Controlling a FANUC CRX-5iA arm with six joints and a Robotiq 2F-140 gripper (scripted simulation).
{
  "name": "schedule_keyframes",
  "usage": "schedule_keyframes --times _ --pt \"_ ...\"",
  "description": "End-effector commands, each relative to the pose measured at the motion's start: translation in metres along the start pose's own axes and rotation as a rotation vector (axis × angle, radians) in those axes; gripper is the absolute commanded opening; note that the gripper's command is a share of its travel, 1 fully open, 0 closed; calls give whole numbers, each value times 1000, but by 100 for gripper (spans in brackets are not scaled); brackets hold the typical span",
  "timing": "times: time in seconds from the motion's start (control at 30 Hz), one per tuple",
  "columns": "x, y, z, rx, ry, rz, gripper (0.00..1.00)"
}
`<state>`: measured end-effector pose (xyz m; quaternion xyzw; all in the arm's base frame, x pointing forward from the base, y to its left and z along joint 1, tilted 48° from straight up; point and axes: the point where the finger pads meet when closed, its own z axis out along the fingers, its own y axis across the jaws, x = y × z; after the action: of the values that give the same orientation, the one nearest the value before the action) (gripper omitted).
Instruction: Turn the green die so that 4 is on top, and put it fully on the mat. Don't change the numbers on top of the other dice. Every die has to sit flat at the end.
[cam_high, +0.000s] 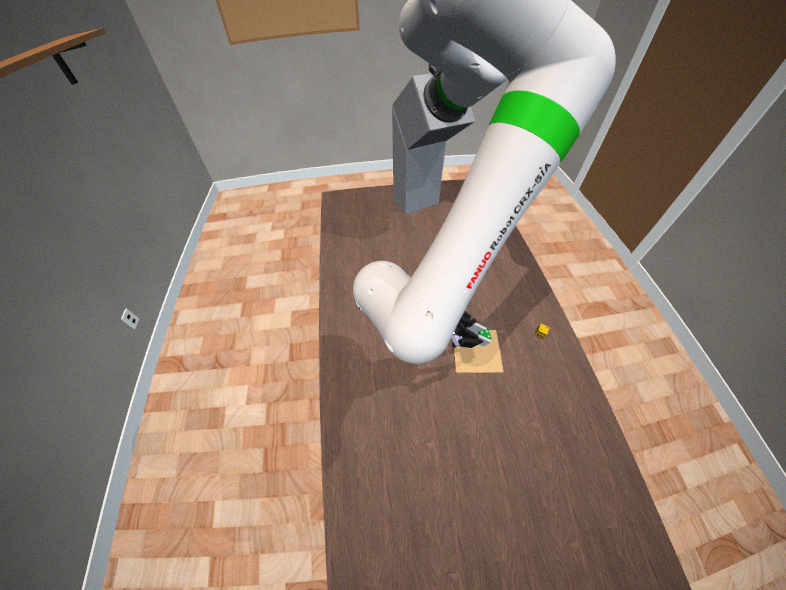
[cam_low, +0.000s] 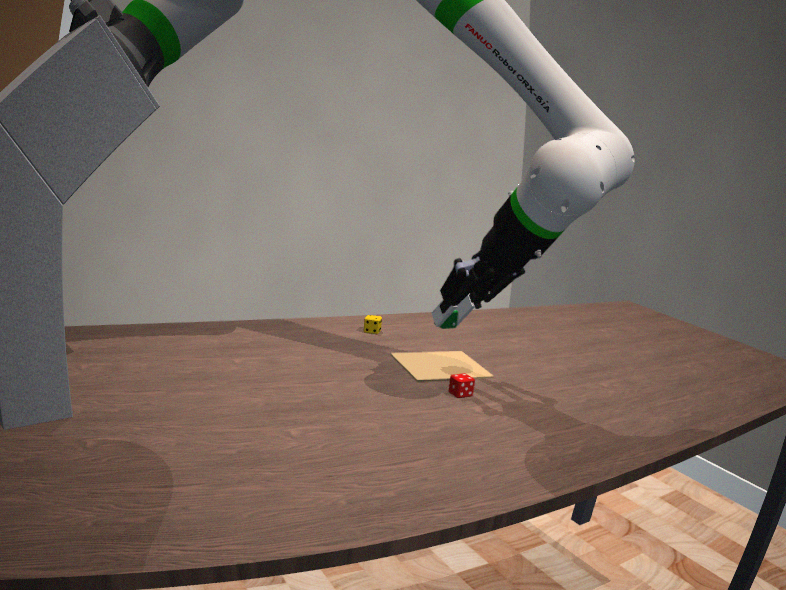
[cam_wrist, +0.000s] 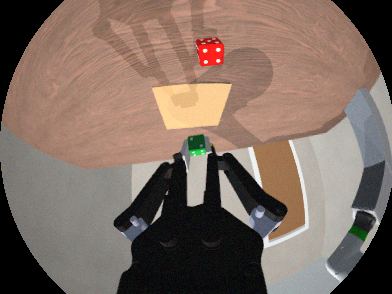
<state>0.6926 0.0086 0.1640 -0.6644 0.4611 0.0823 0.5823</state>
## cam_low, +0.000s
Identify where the red die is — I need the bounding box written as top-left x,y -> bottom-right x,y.
448,373 -> 475,398

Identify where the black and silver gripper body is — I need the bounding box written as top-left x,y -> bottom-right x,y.
471,226 -> 530,279

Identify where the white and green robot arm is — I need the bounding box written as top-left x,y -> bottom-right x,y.
69,0 -> 635,259

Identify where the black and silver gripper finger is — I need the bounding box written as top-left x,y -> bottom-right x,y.
431,257 -> 495,327
455,267 -> 525,325

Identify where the tan flat mat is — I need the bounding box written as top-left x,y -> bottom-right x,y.
391,351 -> 493,382

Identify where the green die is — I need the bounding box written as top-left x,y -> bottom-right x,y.
440,310 -> 458,329

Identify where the yellow die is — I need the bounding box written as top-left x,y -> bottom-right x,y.
364,315 -> 382,334

